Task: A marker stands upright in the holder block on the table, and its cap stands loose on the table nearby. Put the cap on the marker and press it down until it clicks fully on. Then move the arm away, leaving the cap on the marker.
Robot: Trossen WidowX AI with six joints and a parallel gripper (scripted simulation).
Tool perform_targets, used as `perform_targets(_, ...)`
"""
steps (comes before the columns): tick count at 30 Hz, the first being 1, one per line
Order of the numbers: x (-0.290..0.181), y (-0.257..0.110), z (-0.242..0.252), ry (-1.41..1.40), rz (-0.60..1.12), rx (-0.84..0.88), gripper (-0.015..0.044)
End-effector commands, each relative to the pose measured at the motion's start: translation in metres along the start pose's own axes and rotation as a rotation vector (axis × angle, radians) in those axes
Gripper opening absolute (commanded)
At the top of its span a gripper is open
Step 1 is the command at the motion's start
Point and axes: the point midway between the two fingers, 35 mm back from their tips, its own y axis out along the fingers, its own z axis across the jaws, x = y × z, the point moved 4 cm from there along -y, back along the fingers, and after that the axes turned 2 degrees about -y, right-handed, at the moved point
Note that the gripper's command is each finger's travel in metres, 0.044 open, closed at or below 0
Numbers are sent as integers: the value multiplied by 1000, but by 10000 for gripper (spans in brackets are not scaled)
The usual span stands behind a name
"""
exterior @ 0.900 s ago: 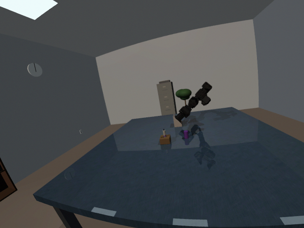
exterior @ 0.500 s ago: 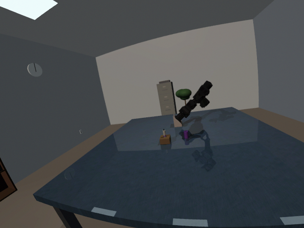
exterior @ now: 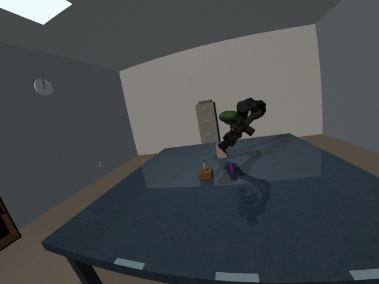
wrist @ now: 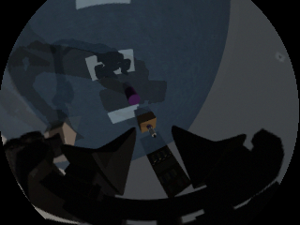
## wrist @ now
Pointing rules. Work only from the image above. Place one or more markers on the purple marker cap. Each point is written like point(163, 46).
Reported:
point(132, 97)

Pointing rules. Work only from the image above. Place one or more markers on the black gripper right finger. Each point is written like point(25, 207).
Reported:
point(201, 156)

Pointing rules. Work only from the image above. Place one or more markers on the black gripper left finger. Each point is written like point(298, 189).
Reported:
point(111, 160)

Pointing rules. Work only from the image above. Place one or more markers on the brown square block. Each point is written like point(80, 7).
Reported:
point(147, 118)

